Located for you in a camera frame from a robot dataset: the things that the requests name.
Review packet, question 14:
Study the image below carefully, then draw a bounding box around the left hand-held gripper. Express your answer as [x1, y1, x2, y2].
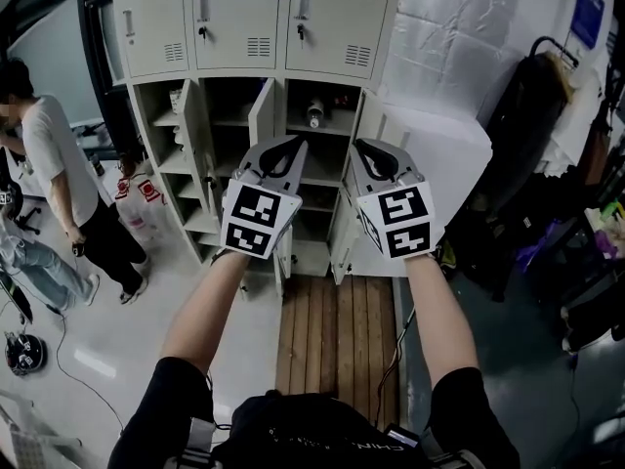
[219, 134, 311, 262]

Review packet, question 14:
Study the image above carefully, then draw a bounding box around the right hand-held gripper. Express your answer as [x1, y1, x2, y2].
[349, 138, 437, 262]

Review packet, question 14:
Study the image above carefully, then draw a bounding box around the white metal locker cabinet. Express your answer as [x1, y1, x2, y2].
[110, 0, 406, 288]

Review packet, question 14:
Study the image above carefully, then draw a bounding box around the person's right forearm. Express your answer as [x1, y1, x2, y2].
[403, 254, 480, 390]

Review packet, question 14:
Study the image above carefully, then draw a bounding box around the person's left forearm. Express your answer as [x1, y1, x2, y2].
[159, 250, 254, 378]

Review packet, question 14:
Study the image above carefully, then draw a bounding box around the clear plastic sheet curtain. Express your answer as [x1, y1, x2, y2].
[349, 0, 524, 278]

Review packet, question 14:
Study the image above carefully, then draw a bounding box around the clear plastic bottle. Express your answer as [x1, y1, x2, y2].
[306, 97, 327, 130]

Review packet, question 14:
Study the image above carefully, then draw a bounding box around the black yellow backpack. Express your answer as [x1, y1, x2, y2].
[433, 238, 459, 277]

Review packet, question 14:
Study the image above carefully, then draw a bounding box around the clear water bottle red cap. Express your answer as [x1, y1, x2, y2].
[131, 178, 167, 243]
[112, 176, 141, 229]

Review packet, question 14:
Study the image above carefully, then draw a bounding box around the wooden plank platform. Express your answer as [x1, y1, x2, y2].
[274, 275, 400, 430]

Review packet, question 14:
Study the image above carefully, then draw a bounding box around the purple bag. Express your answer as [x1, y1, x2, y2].
[516, 218, 570, 269]

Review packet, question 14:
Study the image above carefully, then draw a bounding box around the white hanging garment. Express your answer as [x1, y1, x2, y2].
[536, 49, 614, 181]

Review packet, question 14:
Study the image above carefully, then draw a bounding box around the black coat rack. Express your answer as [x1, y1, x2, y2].
[528, 34, 581, 75]

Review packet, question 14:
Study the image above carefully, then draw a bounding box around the black chest-mounted device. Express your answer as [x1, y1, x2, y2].
[382, 421, 422, 449]

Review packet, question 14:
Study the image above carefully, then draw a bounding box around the person's black shirt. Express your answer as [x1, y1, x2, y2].
[105, 356, 522, 469]

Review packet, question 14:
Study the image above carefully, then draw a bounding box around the black round floor device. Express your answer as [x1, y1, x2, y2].
[2, 328, 49, 376]

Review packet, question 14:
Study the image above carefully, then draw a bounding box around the thin dark cable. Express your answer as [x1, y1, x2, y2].
[375, 304, 417, 427]

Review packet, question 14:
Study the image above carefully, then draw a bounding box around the black window frame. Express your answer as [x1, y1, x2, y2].
[79, 0, 129, 100]

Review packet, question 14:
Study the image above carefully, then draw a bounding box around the blue wall poster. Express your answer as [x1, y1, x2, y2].
[569, 0, 606, 52]

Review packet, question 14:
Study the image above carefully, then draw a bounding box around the grey harness strap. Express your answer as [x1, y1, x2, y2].
[176, 416, 217, 469]
[423, 448, 490, 469]

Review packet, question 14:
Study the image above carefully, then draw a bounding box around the black floor cable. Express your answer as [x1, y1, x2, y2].
[53, 308, 127, 437]

